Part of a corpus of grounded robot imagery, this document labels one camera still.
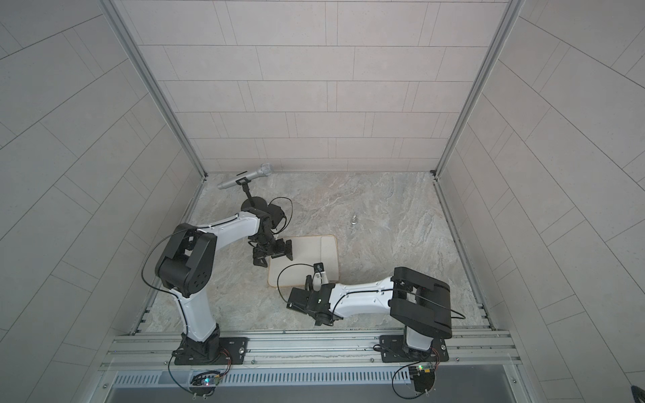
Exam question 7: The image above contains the grey handheld microphone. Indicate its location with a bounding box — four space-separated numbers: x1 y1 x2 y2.
217 163 273 190

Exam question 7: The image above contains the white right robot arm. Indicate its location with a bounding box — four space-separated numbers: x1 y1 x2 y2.
286 267 455 353

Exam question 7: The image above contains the aluminium mounting rail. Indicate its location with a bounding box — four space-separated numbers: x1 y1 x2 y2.
99 327 521 371

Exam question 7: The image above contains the left green circuit board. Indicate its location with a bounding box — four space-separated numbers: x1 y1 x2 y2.
189 370 225 398

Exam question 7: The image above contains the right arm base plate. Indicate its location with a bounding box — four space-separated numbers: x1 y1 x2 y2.
373 334 449 363

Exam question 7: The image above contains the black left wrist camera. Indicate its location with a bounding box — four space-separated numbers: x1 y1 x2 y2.
267 196 294 235

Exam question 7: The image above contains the right green circuit board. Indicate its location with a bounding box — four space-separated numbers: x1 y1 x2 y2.
407 364 436 394

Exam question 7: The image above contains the green circuit board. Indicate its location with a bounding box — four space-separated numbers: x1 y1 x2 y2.
407 364 436 394
189 370 225 398

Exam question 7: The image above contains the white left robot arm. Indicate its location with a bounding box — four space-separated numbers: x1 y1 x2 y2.
156 208 293 362

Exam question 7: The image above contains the beige cutting board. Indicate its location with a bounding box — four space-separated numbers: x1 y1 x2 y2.
268 235 325 288

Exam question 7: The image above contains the black microphone stand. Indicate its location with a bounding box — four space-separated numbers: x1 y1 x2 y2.
236 177 268 215

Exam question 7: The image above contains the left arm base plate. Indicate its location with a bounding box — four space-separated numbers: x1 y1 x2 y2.
172 335 250 365

